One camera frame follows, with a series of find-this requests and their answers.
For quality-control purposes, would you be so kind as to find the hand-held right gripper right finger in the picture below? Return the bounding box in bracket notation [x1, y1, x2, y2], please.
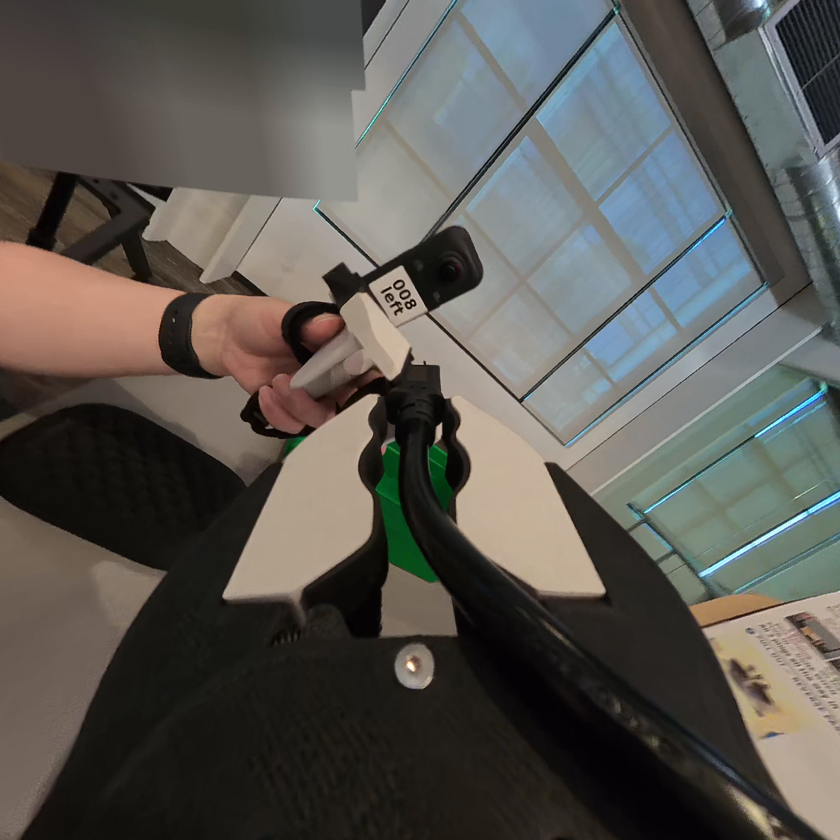
[446, 395, 608, 599]

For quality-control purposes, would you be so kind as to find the large frosted window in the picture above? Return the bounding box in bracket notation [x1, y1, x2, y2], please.
[314, 0, 770, 448]

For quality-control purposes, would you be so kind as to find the white air vent grille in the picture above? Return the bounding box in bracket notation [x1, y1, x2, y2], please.
[763, 0, 840, 160]

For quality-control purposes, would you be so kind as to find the round spiral metal duct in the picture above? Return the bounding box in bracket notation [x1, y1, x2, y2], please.
[689, 0, 840, 304]

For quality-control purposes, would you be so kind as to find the interior glass partition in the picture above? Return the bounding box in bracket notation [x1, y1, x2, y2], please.
[591, 374, 840, 606]

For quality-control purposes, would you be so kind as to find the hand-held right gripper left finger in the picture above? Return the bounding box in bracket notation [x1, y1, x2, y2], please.
[222, 394, 388, 608]

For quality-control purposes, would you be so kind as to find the thin black cable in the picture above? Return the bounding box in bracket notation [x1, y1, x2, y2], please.
[384, 363, 831, 840]

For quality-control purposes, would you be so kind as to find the printed instruction poster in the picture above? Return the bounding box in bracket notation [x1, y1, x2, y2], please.
[702, 596, 840, 809]

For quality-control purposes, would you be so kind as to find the cardboard backing board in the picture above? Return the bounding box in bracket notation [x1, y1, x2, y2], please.
[689, 592, 783, 629]

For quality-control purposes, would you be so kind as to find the black wristband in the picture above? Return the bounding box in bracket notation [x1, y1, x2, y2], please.
[159, 292, 225, 380]

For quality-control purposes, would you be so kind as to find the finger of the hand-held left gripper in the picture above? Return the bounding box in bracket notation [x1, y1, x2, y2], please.
[340, 290, 416, 382]

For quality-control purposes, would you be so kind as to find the person's left hand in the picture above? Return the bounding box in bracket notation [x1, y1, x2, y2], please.
[192, 295, 386, 435]

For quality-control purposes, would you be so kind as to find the green plastic crate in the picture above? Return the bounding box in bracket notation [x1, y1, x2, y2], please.
[282, 436, 455, 586]

